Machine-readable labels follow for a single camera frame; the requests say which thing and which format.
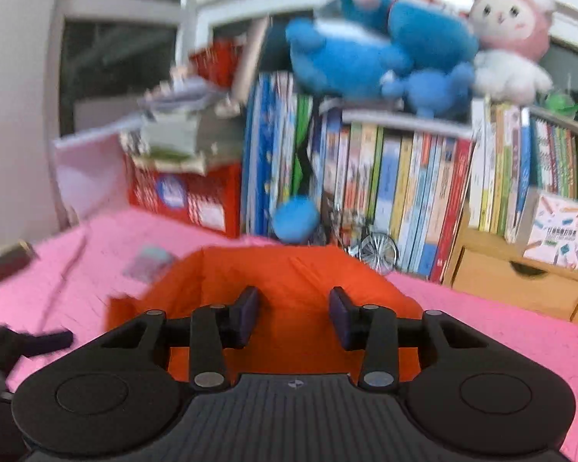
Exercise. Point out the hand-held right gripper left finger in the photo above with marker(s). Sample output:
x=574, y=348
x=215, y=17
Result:
x=245, y=315

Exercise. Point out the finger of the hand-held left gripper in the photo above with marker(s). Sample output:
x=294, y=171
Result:
x=48, y=341

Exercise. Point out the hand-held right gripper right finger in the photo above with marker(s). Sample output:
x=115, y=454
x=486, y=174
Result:
x=339, y=315

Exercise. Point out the orange hooded puffer jacket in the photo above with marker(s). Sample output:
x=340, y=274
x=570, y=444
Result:
x=289, y=274

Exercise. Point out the miniature bicycle model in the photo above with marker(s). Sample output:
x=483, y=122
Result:
x=378, y=250

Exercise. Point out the grey blurred rod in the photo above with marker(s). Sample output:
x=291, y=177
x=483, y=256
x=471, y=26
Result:
x=5, y=262

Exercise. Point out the blue plush ball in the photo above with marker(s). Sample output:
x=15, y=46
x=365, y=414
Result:
x=296, y=221

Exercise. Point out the pale green small object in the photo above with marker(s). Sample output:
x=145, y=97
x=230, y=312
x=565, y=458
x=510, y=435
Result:
x=149, y=262

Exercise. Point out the red plastic crate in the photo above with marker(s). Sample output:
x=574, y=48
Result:
x=207, y=197

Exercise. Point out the row of tall children's books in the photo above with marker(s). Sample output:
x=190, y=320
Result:
x=366, y=187

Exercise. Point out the pink printed blanket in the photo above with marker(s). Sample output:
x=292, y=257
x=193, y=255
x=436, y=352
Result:
x=486, y=313

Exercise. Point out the wooden drawer organizer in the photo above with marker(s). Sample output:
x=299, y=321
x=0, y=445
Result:
x=491, y=269

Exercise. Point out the white plastic box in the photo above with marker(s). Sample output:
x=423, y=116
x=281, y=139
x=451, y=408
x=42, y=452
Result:
x=91, y=173

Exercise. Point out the stack of paper booklets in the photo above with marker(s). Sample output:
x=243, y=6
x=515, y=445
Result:
x=183, y=130

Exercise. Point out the white thin book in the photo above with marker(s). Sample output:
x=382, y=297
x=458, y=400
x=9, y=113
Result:
x=404, y=122

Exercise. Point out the white printed cardboard box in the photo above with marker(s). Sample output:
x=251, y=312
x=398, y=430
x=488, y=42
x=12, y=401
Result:
x=558, y=231

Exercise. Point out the red plastic basket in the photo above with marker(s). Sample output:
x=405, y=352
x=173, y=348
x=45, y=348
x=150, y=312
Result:
x=216, y=62

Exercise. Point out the blue plush toy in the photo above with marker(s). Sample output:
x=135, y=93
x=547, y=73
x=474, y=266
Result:
x=337, y=57
x=428, y=33

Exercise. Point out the green plastic toy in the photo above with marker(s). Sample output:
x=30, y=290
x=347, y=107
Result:
x=561, y=103

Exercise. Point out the white and pink plush toy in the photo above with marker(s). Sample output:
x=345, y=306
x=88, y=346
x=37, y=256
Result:
x=505, y=24

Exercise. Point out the white window frame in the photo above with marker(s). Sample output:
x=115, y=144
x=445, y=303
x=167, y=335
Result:
x=125, y=2

